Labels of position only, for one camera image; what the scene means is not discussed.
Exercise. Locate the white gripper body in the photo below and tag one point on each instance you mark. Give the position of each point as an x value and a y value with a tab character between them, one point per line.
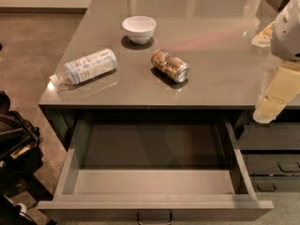
287	37

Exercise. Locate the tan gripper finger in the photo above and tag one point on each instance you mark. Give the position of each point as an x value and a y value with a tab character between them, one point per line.
279	87
263	39

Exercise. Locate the blue label plastic bottle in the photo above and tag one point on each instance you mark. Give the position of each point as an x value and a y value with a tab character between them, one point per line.
85	68

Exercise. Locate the open grey top drawer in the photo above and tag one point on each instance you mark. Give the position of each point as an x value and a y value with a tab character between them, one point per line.
184	162

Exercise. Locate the closed grey side drawers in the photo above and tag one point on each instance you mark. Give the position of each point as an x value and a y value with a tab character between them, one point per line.
271	151

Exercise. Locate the brown soda can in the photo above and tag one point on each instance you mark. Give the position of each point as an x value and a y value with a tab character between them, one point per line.
170	65

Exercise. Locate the white ceramic bowl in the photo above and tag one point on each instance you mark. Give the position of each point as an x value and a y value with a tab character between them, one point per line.
139	29

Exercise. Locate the metal drawer handle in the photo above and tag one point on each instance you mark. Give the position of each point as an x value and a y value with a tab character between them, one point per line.
154	218

